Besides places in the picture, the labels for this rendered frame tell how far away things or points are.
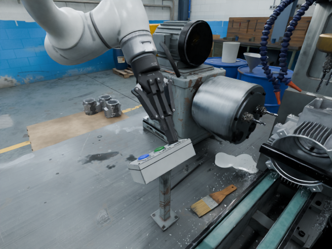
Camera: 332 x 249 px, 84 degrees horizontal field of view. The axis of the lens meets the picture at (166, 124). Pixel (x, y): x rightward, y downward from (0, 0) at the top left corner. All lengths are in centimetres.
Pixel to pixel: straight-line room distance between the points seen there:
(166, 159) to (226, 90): 37
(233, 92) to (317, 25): 37
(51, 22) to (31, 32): 512
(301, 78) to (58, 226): 102
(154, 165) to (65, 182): 50
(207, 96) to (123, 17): 40
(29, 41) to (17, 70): 73
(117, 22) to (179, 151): 36
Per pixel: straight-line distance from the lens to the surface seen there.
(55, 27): 52
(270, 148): 64
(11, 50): 560
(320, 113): 68
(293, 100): 81
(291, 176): 72
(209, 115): 72
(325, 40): 64
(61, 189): 85
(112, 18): 54
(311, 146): 85
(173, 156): 48
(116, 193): 76
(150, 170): 44
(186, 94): 78
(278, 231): 59
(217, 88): 74
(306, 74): 91
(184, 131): 85
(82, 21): 55
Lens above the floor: 137
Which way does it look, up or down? 30 degrees down
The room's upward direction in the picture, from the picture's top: straight up
